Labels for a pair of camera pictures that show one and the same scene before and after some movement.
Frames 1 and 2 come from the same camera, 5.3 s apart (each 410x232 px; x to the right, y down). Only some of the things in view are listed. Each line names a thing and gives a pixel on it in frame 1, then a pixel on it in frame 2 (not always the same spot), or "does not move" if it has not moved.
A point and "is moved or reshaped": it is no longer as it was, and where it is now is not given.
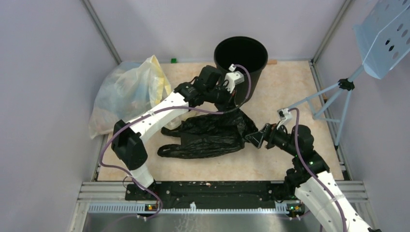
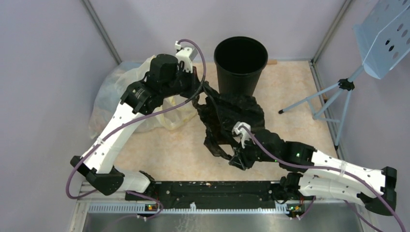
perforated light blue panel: [383, 37] does not move
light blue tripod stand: [345, 84] does not move
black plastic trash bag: [208, 134] is moved or reshaped
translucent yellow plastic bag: [126, 90] does not move
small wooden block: [272, 62] does not move
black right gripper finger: [256, 138] → [239, 161]
